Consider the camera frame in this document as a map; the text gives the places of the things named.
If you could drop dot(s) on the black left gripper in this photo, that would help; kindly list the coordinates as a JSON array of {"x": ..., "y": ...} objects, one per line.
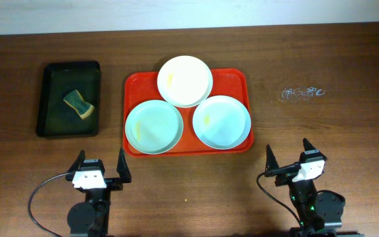
[{"x": 112, "y": 183}]

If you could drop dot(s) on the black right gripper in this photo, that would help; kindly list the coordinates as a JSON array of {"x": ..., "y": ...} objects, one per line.
[{"x": 284, "y": 172}]

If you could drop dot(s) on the mint green plate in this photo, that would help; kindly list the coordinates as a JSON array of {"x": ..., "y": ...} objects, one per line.
[{"x": 154, "y": 127}]

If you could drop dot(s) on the green yellow sponge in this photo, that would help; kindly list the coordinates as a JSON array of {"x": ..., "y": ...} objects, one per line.
[{"x": 75, "y": 100}]

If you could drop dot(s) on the light blue plate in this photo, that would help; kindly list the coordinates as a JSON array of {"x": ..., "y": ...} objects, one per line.
[{"x": 221, "y": 122}]

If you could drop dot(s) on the white plate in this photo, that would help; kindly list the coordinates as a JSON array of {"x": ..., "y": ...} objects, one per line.
[{"x": 184, "y": 81}]

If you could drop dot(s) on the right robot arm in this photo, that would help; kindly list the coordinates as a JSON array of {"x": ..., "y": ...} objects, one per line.
[{"x": 317, "y": 212}]

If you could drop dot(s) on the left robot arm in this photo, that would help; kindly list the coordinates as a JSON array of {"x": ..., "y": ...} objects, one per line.
[{"x": 90, "y": 218}]

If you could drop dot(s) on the black rectangular tray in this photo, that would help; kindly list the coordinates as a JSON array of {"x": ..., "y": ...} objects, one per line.
[{"x": 56, "y": 118}]

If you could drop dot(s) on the red plastic tray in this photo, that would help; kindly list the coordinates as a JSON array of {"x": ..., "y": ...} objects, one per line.
[{"x": 142, "y": 86}]

